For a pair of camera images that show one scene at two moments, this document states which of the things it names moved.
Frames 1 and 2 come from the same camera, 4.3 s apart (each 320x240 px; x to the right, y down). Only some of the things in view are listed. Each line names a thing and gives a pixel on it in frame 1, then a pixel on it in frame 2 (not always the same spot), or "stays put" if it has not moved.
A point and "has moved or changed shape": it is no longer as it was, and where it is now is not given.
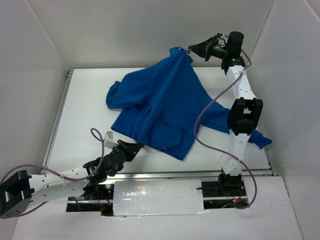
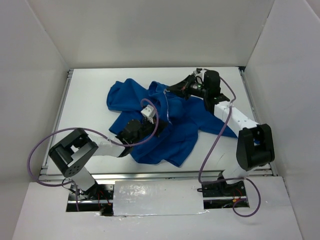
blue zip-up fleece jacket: [162, 102] has moved or changed shape
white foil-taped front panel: [158, 197] stays put
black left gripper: [122, 151] to [155, 127]
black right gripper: [207, 48] to [184, 86]
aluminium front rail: [197, 175] stays put
